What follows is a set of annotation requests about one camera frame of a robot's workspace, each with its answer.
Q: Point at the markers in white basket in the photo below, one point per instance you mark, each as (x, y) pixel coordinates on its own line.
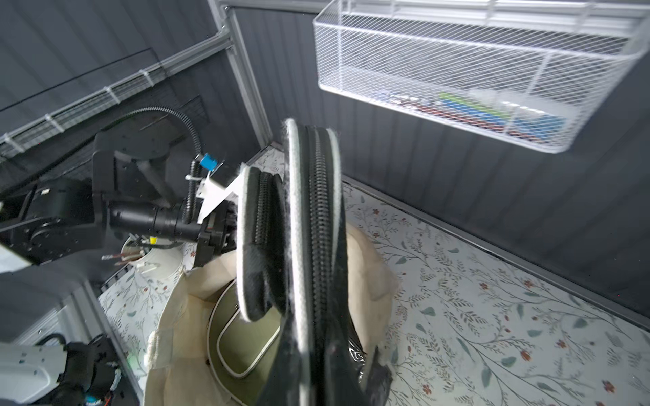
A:
(504, 113)

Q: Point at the cream canvas tote bag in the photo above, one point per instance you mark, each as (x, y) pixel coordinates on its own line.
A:
(177, 351)

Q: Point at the green paddle case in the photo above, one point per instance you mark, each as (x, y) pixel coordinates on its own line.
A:
(240, 353)

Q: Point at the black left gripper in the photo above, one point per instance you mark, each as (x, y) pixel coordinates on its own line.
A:
(209, 234)

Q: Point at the white wire mesh basket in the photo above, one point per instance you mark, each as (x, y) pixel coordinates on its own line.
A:
(573, 52)

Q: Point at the black paddle case white piping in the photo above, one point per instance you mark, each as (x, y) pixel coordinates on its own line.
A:
(298, 255)

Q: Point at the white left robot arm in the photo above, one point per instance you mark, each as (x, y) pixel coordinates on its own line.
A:
(127, 192)

